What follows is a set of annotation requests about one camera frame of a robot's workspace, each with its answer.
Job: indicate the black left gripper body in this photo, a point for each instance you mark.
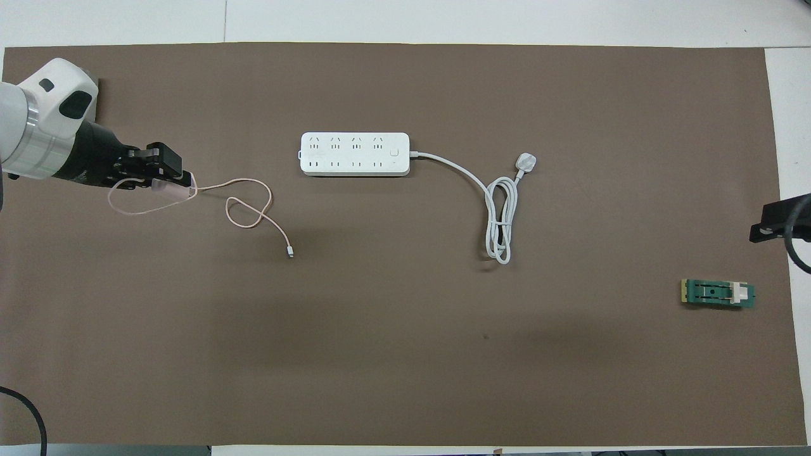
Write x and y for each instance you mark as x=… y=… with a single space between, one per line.
x=95 y=155

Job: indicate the pink charger adapter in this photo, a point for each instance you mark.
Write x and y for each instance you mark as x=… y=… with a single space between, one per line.
x=172 y=193

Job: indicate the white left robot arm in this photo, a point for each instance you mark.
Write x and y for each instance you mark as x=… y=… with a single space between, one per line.
x=38 y=114

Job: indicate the white power strip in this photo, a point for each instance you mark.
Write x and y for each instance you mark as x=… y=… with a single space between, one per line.
x=355 y=155

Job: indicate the brown table mat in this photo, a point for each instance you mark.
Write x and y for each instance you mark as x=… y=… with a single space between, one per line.
x=380 y=354

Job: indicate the green knife switch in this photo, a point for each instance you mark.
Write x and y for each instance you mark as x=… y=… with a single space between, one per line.
x=709 y=293

